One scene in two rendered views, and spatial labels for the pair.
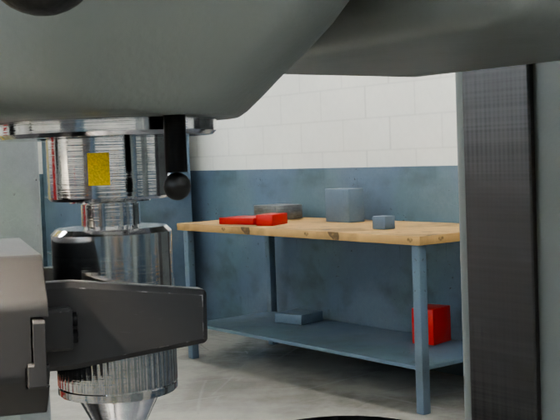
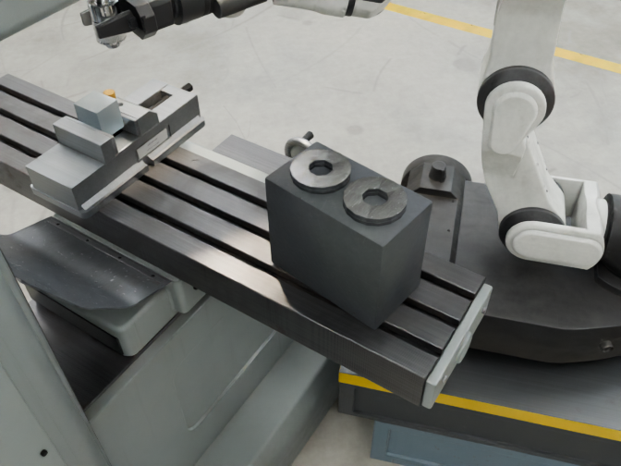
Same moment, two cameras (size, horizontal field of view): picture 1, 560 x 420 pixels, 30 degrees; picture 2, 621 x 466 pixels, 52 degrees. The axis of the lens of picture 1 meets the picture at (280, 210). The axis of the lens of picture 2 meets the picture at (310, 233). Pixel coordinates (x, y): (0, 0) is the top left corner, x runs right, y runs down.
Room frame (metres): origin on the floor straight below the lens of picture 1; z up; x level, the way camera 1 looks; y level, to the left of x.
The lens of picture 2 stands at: (1.41, 0.05, 1.71)
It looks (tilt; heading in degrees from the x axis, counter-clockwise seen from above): 45 degrees down; 161
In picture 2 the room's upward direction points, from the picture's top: 1 degrees counter-clockwise
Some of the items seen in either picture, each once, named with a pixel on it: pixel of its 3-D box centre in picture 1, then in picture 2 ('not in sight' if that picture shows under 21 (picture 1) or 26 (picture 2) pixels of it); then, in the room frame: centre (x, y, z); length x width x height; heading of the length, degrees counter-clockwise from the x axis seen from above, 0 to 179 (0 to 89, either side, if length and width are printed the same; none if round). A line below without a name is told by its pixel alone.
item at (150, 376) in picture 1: (115, 321); (107, 22); (0.41, 0.07, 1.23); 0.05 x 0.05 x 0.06
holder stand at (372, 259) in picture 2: not in sight; (345, 231); (0.77, 0.33, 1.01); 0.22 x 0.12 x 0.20; 29
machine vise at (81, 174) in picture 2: not in sight; (117, 133); (0.32, 0.04, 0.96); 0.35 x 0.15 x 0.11; 128
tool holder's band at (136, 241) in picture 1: (112, 239); (103, 2); (0.41, 0.07, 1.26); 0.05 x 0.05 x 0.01
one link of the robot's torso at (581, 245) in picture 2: not in sight; (553, 219); (0.59, 0.93, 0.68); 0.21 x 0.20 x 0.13; 56
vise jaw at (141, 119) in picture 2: not in sight; (123, 112); (0.30, 0.06, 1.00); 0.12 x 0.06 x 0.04; 38
